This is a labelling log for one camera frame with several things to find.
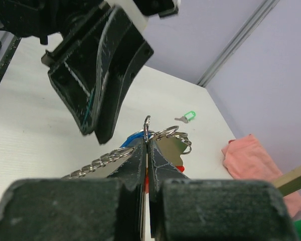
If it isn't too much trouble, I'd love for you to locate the key with green tag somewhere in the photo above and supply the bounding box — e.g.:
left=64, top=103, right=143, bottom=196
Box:
left=175, top=111, right=196, bottom=124

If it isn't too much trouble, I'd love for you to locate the key with blue tag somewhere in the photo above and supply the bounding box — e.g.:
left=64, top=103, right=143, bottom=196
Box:
left=120, top=130, right=146, bottom=148

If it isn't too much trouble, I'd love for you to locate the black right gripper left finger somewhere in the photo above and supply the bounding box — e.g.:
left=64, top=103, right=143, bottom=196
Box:
left=0, top=138, right=146, bottom=241

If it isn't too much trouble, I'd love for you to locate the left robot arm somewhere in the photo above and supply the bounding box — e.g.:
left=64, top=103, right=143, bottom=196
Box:
left=0, top=1, right=154, bottom=240

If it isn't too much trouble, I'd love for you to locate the wooden clothes rack tray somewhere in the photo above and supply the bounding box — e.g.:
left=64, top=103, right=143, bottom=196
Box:
left=272, top=165, right=301, bottom=196

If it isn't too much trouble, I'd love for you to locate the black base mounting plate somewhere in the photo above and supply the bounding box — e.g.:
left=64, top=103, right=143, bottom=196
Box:
left=0, top=31, right=21, bottom=82

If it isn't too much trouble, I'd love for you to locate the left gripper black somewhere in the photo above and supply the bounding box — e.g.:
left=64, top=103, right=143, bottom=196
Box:
left=41, top=5, right=154, bottom=145

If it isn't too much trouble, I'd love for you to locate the pink cloth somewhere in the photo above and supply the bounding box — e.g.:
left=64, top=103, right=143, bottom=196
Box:
left=221, top=133, right=301, bottom=218

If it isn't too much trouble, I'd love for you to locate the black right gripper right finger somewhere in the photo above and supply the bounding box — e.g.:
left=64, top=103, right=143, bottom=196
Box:
left=147, top=141, right=299, bottom=240

